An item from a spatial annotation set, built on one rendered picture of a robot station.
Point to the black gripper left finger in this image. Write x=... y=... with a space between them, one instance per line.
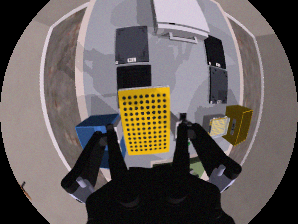
x=81 y=180

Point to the black multiwell plate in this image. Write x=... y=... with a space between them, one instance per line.
x=133 y=76

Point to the yellow waste bin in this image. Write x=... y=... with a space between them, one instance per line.
x=238 y=127

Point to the grey bench mat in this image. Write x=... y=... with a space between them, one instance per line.
x=180 y=65

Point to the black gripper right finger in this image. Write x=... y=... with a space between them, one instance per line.
x=221 y=169

